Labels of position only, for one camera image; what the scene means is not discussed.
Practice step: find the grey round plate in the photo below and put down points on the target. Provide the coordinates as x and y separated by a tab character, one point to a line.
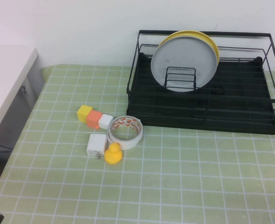
184	53

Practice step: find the yellow round plate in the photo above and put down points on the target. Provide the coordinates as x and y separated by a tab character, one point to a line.
191	32

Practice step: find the white tape roll red print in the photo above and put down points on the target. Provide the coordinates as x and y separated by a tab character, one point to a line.
125	142

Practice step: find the white cube block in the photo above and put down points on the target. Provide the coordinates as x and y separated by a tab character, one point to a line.
105	121

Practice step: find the orange cube block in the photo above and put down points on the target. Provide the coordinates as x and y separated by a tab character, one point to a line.
93	117

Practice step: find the yellow rubber duck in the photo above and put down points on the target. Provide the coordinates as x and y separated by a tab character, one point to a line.
113	156

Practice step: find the white plug charger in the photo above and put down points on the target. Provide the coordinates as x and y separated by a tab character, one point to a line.
96	143

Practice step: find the yellow cube block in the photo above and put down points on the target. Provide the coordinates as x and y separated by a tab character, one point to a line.
83	111

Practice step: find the green checkered tablecloth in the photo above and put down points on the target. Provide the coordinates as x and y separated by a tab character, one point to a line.
174	182

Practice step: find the black plastic drain tray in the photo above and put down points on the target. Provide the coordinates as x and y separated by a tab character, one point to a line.
233	116

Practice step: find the white side cabinet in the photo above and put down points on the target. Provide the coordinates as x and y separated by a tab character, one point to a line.
4	77

